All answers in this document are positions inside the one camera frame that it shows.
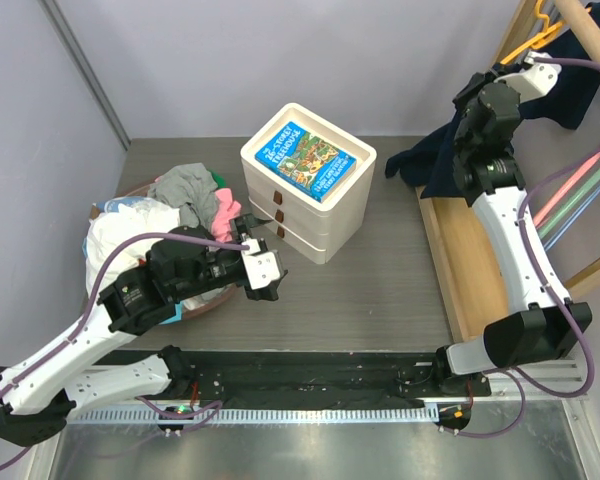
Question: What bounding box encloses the green cloth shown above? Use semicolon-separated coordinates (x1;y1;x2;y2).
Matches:
211;171;227;189

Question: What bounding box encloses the yellow hanger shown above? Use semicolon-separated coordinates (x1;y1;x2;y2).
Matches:
495;0;564;65

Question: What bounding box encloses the grey cloth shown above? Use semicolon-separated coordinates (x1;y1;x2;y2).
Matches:
147;163;218;231

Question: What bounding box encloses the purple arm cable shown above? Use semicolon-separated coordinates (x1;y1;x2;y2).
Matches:
0;232;251;476
449;55;600;439

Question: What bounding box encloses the white drawer unit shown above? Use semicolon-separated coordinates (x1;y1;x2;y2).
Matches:
240;103;377;264

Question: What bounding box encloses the wooden clothes rack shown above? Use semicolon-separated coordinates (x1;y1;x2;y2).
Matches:
418;1;600;342

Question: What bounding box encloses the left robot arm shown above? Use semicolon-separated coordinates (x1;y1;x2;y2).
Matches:
0;214;286;447

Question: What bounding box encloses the white cloth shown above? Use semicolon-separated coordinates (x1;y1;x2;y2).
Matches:
82;197;184;299

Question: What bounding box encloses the white slotted cable duct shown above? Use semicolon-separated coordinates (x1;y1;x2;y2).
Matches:
69;403;439;426

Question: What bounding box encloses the navy blue t shirt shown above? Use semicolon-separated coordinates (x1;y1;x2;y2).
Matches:
384;0;600;200

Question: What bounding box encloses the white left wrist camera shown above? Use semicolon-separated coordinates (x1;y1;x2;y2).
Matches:
241;238;286;289

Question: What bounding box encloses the pink cloth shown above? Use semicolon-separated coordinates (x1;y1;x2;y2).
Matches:
211;188;242;243

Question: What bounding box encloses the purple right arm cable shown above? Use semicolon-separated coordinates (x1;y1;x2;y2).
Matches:
449;55;600;439

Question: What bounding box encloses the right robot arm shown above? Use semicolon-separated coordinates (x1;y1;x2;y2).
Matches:
431;62;592;395

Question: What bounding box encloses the blue hanger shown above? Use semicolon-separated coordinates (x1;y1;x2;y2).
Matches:
544;167;600;249

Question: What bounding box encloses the blue treehouse paperback book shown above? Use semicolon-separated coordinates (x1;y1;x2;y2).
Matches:
254;122;357;202

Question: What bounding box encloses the pink hanger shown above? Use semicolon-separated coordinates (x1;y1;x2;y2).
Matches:
533;153;600;228

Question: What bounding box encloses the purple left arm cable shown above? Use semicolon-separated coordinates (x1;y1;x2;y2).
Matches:
0;232;251;476

